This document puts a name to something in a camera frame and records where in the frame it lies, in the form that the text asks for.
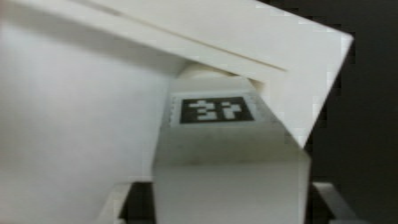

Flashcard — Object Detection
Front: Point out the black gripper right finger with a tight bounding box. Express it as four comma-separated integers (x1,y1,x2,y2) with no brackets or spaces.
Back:
306,182,363,224

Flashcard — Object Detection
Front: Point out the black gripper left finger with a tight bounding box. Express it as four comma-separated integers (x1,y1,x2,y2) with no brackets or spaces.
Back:
95,181,157,224

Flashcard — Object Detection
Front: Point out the white square tabletop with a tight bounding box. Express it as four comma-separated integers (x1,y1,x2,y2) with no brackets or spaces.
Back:
0,0,185,224

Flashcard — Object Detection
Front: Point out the white U-shaped fence obstacle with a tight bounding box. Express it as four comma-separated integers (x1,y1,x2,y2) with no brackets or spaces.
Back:
84,0,354,143

